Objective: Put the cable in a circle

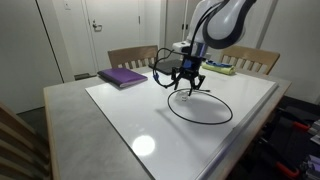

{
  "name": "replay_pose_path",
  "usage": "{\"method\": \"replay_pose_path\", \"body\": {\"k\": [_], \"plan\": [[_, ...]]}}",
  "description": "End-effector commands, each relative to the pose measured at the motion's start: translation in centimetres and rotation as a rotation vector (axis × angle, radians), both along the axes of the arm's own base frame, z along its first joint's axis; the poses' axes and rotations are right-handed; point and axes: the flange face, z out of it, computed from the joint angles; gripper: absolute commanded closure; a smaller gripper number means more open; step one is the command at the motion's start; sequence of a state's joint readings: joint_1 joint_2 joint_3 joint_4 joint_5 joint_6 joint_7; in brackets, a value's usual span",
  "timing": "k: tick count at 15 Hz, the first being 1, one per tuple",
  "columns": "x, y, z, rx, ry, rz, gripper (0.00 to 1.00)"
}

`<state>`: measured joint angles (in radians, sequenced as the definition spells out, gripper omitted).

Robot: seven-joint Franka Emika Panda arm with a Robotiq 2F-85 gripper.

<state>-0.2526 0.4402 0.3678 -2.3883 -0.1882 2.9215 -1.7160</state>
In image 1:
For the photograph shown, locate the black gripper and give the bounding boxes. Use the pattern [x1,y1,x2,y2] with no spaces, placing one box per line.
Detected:
[170,54,207,97]

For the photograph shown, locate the white charger block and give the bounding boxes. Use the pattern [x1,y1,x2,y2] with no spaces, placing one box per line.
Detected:
[176,91,190,103]

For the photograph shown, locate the thin black charging cable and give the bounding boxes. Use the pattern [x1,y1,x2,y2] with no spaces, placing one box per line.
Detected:
[166,87,234,126]

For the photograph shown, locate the black laptop sleeve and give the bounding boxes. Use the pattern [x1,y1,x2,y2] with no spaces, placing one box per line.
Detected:
[148,59,184,76]

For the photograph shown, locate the blue folded cloth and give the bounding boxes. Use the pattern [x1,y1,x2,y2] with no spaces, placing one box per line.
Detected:
[203,59,231,69]

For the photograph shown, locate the yellow-green folded cloth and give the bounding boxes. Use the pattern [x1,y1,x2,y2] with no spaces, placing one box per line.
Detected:
[201,61,237,76]

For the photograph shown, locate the brown wooden slat chair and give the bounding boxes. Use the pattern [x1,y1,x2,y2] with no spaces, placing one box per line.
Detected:
[107,44,159,70]

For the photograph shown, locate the purple notebook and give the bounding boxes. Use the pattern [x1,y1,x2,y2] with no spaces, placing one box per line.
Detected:
[96,67,149,89]

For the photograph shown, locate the large white whiteboard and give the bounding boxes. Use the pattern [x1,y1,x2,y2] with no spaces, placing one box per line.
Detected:
[85,66,279,180]

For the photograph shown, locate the light wooden slat chair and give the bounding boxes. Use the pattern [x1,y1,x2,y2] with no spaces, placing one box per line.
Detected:
[0,101,53,180]
[218,44,281,76]

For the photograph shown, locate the black robot wrist cable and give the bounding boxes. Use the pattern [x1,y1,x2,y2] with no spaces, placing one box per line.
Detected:
[152,47,188,90]

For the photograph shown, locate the white wrist camera block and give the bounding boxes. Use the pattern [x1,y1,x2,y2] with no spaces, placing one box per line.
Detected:
[171,41,196,55]

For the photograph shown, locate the silver door handle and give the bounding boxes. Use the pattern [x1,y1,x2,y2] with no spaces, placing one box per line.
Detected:
[91,19,104,33]

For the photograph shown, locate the orange-handled black bar clamp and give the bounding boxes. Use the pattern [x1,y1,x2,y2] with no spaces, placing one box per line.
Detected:
[281,109,313,133]

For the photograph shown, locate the red-handled black bar clamp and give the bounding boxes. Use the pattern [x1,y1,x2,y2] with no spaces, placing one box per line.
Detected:
[263,139,301,179]

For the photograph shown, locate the aluminium frame rail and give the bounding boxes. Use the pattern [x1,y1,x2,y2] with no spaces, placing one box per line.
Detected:
[301,153,320,180]

